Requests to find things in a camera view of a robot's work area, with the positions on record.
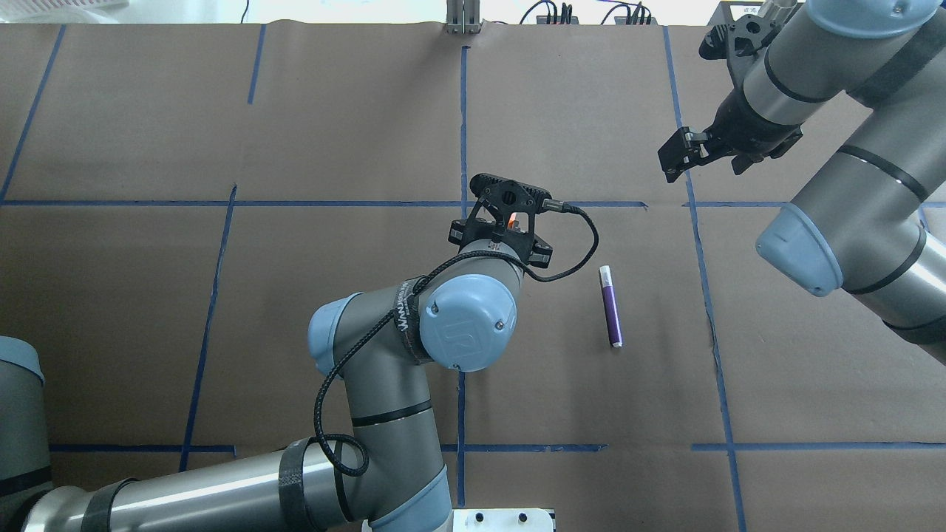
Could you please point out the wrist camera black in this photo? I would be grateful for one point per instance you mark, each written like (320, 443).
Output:
(503, 198)
(739, 44)

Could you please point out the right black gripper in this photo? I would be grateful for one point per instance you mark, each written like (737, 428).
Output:
(741, 125)

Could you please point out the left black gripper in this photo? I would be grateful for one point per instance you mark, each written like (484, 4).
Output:
(541, 256)

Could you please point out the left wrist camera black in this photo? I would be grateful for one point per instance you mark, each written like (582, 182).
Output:
(503, 198)

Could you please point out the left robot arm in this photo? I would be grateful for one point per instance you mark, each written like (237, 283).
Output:
(94, 304)

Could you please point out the left camera cable black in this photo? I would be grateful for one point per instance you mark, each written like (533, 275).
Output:
(461, 316)

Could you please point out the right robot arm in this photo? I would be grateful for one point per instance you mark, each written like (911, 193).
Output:
(851, 226)

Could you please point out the metal cylinder weight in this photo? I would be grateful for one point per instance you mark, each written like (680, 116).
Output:
(777, 11)

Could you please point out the aluminium profile post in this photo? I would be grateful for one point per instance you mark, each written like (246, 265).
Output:
(463, 17)

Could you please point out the purple highlighter pen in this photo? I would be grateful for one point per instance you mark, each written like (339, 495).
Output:
(611, 310)

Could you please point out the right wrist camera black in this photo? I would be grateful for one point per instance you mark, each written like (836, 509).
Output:
(739, 44)

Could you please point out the white pillar with base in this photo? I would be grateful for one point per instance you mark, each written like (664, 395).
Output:
(503, 519)

